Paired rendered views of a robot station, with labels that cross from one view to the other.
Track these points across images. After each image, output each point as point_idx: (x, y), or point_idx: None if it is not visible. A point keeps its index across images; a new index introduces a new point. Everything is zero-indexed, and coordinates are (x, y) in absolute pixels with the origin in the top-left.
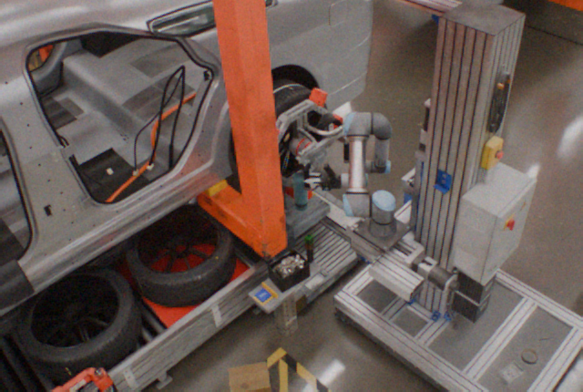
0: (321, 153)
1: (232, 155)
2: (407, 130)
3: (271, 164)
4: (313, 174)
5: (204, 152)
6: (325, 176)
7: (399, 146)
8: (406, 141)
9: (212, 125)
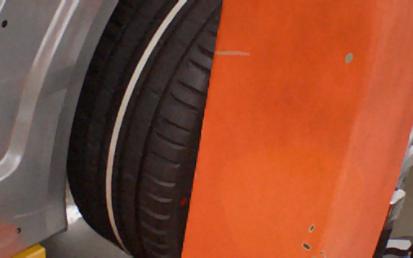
0: (398, 177)
1: (69, 162)
2: None
3: (386, 160)
4: (392, 245)
5: None
6: None
7: (407, 211)
8: None
9: (42, 8)
